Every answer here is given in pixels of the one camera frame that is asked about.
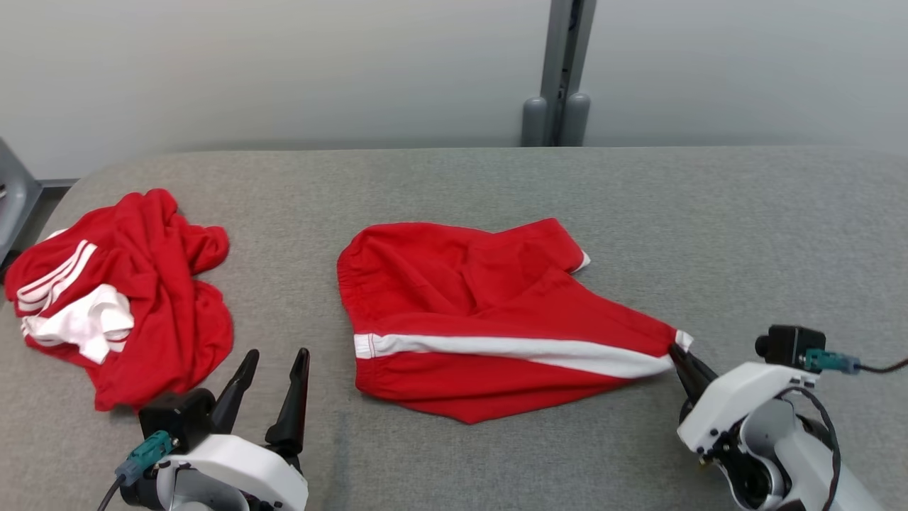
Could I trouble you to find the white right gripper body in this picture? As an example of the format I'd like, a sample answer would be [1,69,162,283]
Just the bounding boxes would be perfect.
[677,361,821,456]

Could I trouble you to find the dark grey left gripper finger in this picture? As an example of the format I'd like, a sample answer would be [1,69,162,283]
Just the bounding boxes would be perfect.
[265,347,311,459]
[210,348,260,436]

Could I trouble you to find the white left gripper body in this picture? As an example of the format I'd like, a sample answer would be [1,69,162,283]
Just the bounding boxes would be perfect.
[155,433,310,511]

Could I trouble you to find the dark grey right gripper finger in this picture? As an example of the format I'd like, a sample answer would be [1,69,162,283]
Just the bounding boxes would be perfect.
[671,343,719,390]
[669,346,704,402]

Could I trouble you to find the red Bulls 23 jersey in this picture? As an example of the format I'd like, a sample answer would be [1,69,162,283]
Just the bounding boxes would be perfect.
[4,188,235,412]

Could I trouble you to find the red shorts with white stripe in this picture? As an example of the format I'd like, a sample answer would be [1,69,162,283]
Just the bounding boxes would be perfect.
[336,217,695,425]

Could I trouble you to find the grey metal table leg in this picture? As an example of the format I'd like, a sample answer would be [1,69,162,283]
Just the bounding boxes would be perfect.
[0,137,44,268]

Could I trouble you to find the left camera cable teal plug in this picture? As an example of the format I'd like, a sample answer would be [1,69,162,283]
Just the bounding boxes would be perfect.
[96,430,179,511]

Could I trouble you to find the camera cable teal plug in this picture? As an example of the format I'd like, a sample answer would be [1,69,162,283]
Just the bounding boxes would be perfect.
[96,430,179,511]
[804,348,908,375]

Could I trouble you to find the right camera cable teal plug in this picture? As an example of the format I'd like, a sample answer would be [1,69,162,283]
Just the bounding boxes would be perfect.
[804,348,908,375]

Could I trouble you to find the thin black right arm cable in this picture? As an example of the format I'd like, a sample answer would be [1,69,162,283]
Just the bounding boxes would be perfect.
[775,386,843,511]

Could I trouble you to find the grey cylindrical post foot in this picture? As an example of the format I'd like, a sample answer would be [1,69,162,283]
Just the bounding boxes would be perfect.
[521,97,550,148]
[564,92,592,147]

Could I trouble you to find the grey metal partition post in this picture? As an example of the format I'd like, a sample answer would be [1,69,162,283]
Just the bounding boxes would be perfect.
[539,0,598,147]

